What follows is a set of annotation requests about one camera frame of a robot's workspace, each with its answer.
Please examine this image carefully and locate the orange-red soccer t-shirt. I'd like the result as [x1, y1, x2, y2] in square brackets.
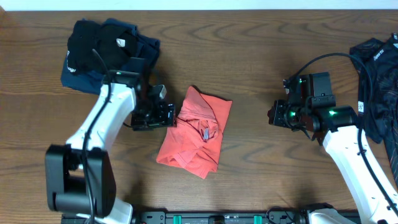
[156, 86, 233, 179]

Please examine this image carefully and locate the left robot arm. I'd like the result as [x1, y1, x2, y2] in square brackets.
[45, 57, 175, 223]

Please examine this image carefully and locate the navy blue folded garment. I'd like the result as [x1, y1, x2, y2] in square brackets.
[60, 18, 160, 95]

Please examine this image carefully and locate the black mesh sports garment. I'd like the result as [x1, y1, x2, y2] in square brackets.
[349, 33, 397, 182]

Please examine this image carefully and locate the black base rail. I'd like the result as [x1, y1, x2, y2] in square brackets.
[131, 211, 309, 224]

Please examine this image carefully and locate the black folded garment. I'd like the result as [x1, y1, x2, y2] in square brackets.
[67, 20, 138, 74]

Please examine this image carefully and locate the left black cable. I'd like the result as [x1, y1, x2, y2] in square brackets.
[81, 48, 113, 224]

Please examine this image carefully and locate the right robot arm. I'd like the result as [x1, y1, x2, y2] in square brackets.
[268, 72, 397, 223]

